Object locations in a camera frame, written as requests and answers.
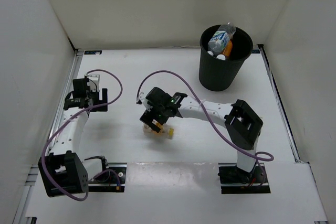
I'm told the small clear bottle yellow cap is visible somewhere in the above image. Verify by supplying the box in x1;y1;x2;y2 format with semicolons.
142;121;174;139

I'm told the orange juice bottle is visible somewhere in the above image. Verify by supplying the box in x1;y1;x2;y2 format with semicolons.
222;40;233;59

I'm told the clear bottle with blue label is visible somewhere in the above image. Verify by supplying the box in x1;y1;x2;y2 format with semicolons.
207;22;236;56

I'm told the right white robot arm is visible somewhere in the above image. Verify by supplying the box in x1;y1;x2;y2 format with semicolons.
137;87;263;182

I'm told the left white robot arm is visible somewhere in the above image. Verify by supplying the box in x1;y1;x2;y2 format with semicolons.
45;74;110;194

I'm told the black plastic waste bin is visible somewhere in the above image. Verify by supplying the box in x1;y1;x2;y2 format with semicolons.
198;25;253;91

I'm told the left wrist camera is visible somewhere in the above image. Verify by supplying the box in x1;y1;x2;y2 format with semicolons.
85;73;100;90

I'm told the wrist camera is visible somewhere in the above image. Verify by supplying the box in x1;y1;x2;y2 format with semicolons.
136;92;152;111
85;73;100;90

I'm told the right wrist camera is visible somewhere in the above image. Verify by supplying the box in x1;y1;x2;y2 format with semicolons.
136;92;152;111

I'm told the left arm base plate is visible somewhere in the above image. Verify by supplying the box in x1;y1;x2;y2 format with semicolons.
89;163;127;193

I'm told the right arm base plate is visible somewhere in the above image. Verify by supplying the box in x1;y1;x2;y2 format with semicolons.
218;164;271;195

